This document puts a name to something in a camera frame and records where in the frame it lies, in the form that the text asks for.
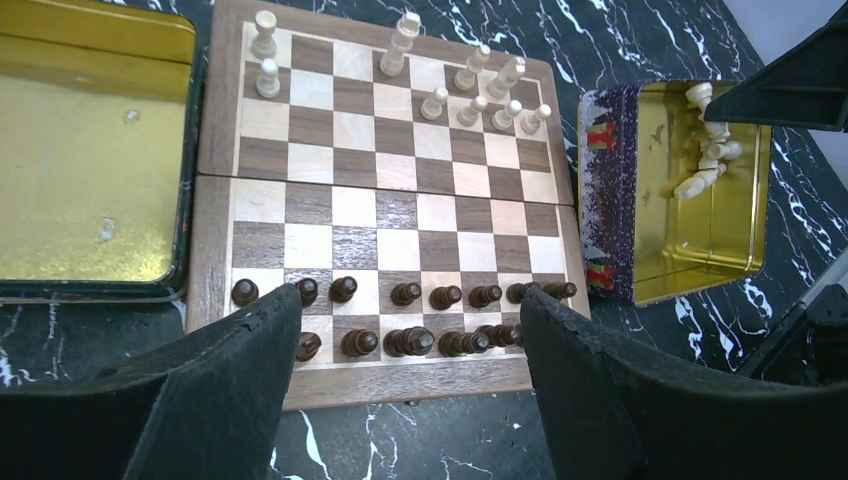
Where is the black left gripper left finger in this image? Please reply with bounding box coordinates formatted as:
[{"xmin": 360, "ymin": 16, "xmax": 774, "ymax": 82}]
[{"xmin": 1, "ymin": 284, "xmax": 302, "ymax": 479}]

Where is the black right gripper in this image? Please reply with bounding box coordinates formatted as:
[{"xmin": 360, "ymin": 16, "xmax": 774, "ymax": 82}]
[{"xmin": 738, "ymin": 284, "xmax": 847, "ymax": 386}]

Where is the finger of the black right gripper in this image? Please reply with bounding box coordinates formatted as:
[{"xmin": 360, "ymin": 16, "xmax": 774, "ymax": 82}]
[{"xmin": 705, "ymin": 19, "xmax": 847, "ymax": 132}]

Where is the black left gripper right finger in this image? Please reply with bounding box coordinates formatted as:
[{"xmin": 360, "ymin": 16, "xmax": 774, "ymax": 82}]
[{"xmin": 520, "ymin": 288, "xmax": 847, "ymax": 479}]

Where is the white pawn chess piece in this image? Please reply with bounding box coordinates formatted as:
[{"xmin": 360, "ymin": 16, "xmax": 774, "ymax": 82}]
[{"xmin": 420, "ymin": 87, "xmax": 449, "ymax": 121}]

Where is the white pieces pile in tin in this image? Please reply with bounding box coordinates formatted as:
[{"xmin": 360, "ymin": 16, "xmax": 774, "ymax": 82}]
[{"xmin": 673, "ymin": 82, "xmax": 743, "ymax": 200}]

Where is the gold tin with white pieces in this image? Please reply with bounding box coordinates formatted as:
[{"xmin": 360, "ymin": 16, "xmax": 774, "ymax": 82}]
[{"xmin": 577, "ymin": 79, "xmax": 772, "ymax": 307}]

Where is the dark chess pieces row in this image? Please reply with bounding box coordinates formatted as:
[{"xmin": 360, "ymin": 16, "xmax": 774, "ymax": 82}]
[{"xmin": 230, "ymin": 276, "xmax": 579, "ymax": 364}]

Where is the wooden chess board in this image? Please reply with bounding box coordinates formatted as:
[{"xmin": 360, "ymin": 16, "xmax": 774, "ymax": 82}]
[{"xmin": 185, "ymin": 1, "xmax": 589, "ymax": 410}]

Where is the empty gold tin box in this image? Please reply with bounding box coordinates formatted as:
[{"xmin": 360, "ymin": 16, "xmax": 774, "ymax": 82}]
[{"xmin": 1, "ymin": 1, "xmax": 201, "ymax": 303}]

